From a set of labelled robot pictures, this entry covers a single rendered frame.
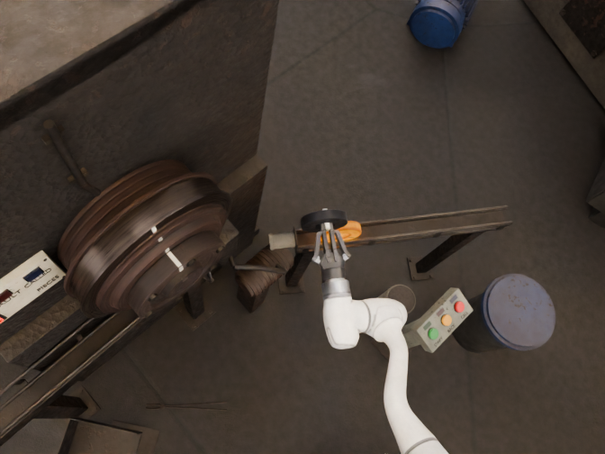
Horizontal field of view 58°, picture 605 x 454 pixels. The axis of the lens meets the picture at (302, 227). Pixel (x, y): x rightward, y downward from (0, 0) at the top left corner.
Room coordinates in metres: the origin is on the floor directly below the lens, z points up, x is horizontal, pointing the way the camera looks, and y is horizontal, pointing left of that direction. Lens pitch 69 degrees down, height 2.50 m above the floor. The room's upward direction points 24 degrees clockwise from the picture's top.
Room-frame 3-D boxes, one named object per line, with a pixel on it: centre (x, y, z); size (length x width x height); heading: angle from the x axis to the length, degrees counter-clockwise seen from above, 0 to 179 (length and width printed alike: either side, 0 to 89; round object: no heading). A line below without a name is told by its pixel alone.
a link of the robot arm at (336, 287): (0.49, -0.18, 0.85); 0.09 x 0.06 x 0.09; 121
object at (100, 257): (0.31, 0.33, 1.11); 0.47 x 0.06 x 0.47; 155
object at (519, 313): (0.85, -0.97, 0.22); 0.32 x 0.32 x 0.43
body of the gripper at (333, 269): (0.55, -0.14, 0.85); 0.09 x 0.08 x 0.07; 31
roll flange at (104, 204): (0.35, 0.40, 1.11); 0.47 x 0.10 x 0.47; 155
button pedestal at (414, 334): (0.63, -0.62, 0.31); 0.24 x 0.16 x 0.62; 155
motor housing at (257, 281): (0.56, 0.07, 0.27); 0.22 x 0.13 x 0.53; 155
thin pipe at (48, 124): (0.30, 0.45, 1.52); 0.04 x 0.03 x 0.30; 155
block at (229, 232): (0.53, 0.24, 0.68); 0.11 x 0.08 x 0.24; 65
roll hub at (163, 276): (0.27, 0.24, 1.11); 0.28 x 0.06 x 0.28; 155
